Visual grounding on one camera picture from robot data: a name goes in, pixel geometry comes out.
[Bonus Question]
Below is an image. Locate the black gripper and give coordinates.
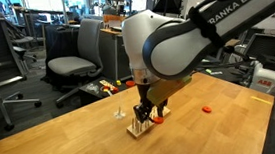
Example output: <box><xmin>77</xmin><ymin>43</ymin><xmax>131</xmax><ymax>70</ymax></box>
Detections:
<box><xmin>130</xmin><ymin>81</ymin><xmax>170</xmax><ymax>124</ymax></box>

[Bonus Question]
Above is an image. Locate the wooden peg board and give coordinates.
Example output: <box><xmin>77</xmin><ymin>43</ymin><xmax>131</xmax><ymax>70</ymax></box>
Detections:
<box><xmin>124</xmin><ymin>105</ymin><xmax>174</xmax><ymax>141</ymax></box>

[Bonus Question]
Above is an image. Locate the clear plastic rod stand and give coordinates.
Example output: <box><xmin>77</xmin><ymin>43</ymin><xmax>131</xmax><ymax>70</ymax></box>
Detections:
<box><xmin>111</xmin><ymin>92</ymin><xmax>127</xmax><ymax>120</ymax></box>

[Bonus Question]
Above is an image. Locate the orange cup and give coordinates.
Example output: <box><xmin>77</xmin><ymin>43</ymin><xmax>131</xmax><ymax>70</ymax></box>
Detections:
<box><xmin>125</xmin><ymin>79</ymin><xmax>136</xmax><ymax>89</ymax></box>

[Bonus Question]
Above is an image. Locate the orange round toy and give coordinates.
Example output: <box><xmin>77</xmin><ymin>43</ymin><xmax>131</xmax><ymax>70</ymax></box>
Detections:
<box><xmin>101</xmin><ymin>84</ymin><xmax>111</xmax><ymax>93</ymax></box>

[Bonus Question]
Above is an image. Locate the cream block strip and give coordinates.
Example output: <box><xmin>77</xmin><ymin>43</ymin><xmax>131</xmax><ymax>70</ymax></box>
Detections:
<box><xmin>99</xmin><ymin>78</ymin><xmax>116</xmax><ymax>91</ymax></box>

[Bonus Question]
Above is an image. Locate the clear plastic bag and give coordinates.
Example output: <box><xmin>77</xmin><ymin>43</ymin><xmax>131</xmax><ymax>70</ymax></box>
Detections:
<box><xmin>86</xmin><ymin>82</ymin><xmax>101</xmax><ymax>94</ymax></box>

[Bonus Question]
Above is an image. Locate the small black side table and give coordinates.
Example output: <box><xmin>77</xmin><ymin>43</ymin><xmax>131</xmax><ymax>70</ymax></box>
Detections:
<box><xmin>78</xmin><ymin>74</ymin><xmax>138</xmax><ymax>106</ymax></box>

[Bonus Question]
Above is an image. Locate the grey drawer cabinet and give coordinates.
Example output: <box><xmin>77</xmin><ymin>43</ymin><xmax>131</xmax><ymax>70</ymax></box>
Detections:
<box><xmin>97</xmin><ymin>27</ymin><xmax>134</xmax><ymax>84</ymax></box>

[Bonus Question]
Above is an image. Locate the black laptop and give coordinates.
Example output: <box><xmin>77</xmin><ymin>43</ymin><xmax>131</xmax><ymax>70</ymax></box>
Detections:
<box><xmin>109</xmin><ymin>25</ymin><xmax>124</xmax><ymax>34</ymax></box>

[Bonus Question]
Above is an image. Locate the grey office chair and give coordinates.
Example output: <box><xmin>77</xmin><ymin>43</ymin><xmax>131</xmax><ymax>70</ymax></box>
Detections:
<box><xmin>42</xmin><ymin>17</ymin><xmax>112</xmax><ymax>110</ymax></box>

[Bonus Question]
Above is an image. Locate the orange white box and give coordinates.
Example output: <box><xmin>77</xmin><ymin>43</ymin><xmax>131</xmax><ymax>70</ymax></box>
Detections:
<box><xmin>102</xmin><ymin>12</ymin><xmax>127</xmax><ymax>30</ymax></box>

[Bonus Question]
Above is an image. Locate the yellow tape strip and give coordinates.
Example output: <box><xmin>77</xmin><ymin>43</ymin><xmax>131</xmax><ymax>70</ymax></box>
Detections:
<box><xmin>250</xmin><ymin>93</ymin><xmax>273</xmax><ymax>107</ymax></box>

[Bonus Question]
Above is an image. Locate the grey background machine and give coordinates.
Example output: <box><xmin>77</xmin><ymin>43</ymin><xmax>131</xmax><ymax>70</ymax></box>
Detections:
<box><xmin>101</xmin><ymin>0</ymin><xmax>129</xmax><ymax>18</ymax></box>

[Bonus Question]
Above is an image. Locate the black cloth covered table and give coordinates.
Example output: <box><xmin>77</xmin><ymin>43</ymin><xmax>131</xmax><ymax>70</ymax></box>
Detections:
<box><xmin>40</xmin><ymin>21</ymin><xmax>84</xmax><ymax>59</ymax></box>

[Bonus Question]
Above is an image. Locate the white robot controller box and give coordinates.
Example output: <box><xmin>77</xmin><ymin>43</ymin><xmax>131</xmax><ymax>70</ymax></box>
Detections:
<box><xmin>247</xmin><ymin>59</ymin><xmax>275</xmax><ymax>95</ymax></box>

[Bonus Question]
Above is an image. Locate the grey swivel chair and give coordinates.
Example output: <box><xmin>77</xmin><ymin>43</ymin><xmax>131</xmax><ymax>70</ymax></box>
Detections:
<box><xmin>5</xmin><ymin>17</ymin><xmax>40</xmax><ymax>76</ymax></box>

